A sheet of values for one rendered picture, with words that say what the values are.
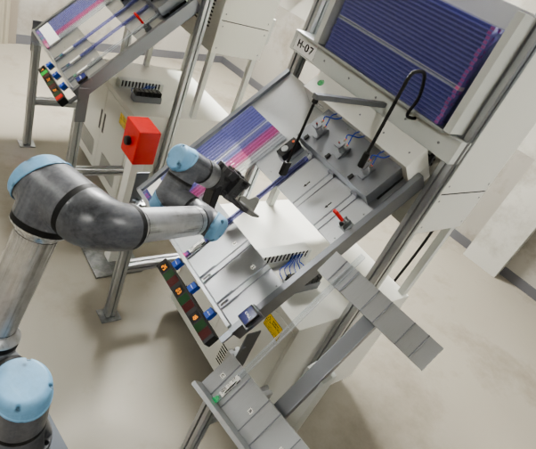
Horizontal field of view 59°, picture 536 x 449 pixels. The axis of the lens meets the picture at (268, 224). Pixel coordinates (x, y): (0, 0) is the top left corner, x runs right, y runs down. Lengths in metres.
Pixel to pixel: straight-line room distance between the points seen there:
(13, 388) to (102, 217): 0.40
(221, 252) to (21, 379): 0.68
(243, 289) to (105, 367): 0.88
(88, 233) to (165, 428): 1.23
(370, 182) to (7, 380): 1.01
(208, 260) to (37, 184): 0.70
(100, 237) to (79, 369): 1.24
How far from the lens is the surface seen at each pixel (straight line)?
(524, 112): 1.72
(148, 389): 2.09
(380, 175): 1.41
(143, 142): 2.09
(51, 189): 0.95
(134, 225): 0.94
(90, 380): 2.08
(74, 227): 0.91
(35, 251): 1.03
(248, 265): 1.45
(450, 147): 1.42
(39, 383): 1.12
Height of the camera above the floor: 1.70
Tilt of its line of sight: 32 degrees down
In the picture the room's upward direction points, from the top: 25 degrees clockwise
